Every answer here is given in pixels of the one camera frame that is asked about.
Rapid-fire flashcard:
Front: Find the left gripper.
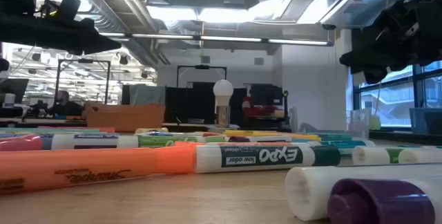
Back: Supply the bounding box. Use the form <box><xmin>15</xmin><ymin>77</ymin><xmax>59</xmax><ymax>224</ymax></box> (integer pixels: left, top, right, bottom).
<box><xmin>0</xmin><ymin>15</ymin><xmax>122</xmax><ymax>56</ymax></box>

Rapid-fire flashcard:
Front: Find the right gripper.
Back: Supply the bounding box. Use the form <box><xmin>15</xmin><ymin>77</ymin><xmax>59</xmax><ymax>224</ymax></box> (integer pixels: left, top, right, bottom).
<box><xmin>339</xmin><ymin>0</ymin><xmax>442</xmax><ymax>85</ymax></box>

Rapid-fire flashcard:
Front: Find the teal highlighter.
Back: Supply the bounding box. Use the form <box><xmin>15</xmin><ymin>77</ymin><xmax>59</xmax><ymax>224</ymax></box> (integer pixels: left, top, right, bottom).
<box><xmin>316</xmin><ymin>133</ymin><xmax>354</xmax><ymax>142</ymax></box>

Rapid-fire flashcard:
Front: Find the teal Expo marker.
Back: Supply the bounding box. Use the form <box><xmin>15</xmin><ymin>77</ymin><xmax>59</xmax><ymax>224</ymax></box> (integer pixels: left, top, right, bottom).
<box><xmin>319</xmin><ymin>139</ymin><xmax>376</xmax><ymax>150</ymax></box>

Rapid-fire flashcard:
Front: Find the pink highlighter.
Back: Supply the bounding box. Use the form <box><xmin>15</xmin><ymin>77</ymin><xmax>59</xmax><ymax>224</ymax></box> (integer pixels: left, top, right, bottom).
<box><xmin>0</xmin><ymin>135</ymin><xmax>44</xmax><ymax>152</ymax></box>
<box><xmin>37</xmin><ymin>125</ymin><xmax>116</xmax><ymax>133</ymax></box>

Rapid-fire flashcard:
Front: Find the blue Expo marker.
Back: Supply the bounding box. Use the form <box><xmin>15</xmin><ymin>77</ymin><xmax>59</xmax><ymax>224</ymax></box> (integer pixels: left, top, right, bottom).
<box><xmin>40</xmin><ymin>133</ymin><xmax>120</xmax><ymax>150</ymax></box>

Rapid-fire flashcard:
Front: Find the orange Sharpie highlighter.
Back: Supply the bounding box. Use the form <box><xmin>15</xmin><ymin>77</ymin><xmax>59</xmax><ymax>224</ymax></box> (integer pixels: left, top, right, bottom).
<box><xmin>0</xmin><ymin>143</ymin><xmax>198</xmax><ymax>195</ymax></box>

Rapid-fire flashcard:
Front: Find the dark green Expo marker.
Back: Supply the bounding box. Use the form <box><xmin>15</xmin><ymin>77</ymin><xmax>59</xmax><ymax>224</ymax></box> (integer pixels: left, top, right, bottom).
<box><xmin>194</xmin><ymin>144</ymin><xmax>342</xmax><ymax>174</ymax></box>

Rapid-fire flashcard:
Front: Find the long ceiling light bar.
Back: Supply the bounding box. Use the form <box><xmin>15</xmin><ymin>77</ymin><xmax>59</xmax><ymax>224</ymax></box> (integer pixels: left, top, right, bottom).
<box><xmin>98</xmin><ymin>31</ymin><xmax>335</xmax><ymax>48</ymax></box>

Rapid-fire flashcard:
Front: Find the grey partition panel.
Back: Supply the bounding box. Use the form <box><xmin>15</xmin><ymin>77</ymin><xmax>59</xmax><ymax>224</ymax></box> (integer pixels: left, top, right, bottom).
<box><xmin>121</xmin><ymin>84</ymin><xmax>166</xmax><ymax>106</ymax></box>

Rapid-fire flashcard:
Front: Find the person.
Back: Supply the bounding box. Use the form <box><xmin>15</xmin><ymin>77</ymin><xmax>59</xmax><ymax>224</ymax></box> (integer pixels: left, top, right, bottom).
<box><xmin>241</xmin><ymin>95</ymin><xmax>277</xmax><ymax>118</ymax></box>
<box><xmin>46</xmin><ymin>90</ymin><xmax>86</xmax><ymax>118</ymax></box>

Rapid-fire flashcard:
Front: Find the orange plastic bin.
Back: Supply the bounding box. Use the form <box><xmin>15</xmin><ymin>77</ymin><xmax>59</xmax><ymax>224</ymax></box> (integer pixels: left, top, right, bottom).
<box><xmin>84</xmin><ymin>101</ymin><xmax>166</xmax><ymax>133</ymax></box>

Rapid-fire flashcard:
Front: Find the black computer monitor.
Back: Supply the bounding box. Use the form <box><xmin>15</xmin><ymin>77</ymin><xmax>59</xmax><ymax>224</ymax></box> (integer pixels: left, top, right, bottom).
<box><xmin>249</xmin><ymin>84</ymin><xmax>285</xmax><ymax>108</ymax></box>
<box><xmin>0</xmin><ymin>77</ymin><xmax>30</xmax><ymax>104</ymax></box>

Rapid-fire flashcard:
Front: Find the black partition panel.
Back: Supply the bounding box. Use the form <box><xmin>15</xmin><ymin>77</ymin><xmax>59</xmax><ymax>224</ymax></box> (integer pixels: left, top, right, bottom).
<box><xmin>164</xmin><ymin>82</ymin><xmax>248</xmax><ymax>125</ymax></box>

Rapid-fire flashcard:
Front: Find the blue cap mini marker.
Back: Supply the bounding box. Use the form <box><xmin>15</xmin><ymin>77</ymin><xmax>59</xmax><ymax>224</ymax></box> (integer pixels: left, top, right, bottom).
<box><xmin>143</xmin><ymin>131</ymin><xmax>194</xmax><ymax>137</ymax></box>

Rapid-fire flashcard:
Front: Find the white bulb lamp metal base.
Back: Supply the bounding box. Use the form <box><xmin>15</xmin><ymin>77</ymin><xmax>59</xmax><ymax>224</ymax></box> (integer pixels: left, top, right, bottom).
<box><xmin>206</xmin><ymin>79</ymin><xmax>241</xmax><ymax>131</ymax></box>

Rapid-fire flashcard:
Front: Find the black metal frame rig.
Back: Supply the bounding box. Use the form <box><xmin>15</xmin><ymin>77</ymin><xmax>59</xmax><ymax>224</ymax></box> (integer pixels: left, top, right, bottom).
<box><xmin>175</xmin><ymin>64</ymin><xmax>228</xmax><ymax>88</ymax></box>
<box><xmin>55</xmin><ymin>58</ymin><xmax>112</xmax><ymax>106</ymax></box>

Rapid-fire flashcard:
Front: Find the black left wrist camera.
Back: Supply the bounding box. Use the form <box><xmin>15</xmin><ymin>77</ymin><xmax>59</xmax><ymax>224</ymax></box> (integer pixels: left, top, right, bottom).
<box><xmin>55</xmin><ymin>0</ymin><xmax>82</xmax><ymax>23</ymax></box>

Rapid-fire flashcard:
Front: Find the dark window frame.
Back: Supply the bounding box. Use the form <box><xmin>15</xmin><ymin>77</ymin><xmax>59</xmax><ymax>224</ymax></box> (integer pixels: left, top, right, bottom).
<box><xmin>352</xmin><ymin>59</ymin><xmax>442</xmax><ymax>130</ymax></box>

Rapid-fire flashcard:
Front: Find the rectangular silver air duct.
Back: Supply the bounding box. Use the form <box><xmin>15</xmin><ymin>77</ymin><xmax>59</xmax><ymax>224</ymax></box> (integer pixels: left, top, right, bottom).
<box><xmin>319</xmin><ymin>0</ymin><xmax>424</xmax><ymax>30</ymax></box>

